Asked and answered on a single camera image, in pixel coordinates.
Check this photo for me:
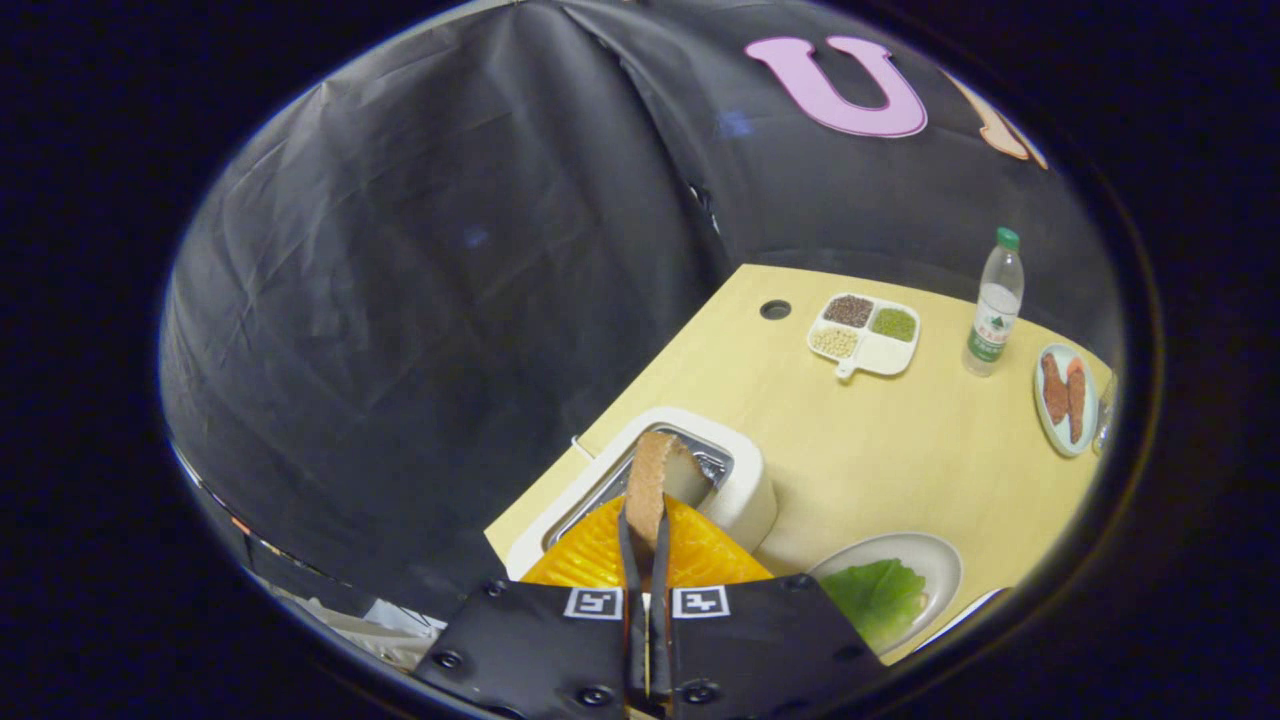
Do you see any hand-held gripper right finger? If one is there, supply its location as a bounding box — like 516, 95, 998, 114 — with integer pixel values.
650, 495, 889, 720

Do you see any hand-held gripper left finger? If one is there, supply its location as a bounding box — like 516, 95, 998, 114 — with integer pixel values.
415, 495, 649, 720

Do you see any plain toast bread slice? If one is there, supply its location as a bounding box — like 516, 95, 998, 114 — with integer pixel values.
626, 430, 716, 556

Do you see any green lettuce leaf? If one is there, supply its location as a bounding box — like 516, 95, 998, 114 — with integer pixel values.
820, 559, 929, 653

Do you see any white toaster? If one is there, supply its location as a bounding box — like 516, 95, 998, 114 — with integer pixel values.
505, 406, 779, 581

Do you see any beige round plate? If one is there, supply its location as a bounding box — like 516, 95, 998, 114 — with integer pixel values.
808, 532, 963, 658

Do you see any white round plate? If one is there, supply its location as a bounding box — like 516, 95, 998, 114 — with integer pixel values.
915, 587, 1006, 651

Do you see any white divided grain tray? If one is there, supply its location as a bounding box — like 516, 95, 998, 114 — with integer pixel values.
806, 292, 921, 382

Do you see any clear plastic water bottle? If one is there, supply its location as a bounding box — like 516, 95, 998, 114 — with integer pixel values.
962, 227, 1026, 378

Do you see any pale blue plate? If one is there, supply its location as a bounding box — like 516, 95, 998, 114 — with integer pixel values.
1033, 343, 1100, 458

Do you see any wire mesh utensil holder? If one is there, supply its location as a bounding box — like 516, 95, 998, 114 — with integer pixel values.
1092, 372, 1119, 456

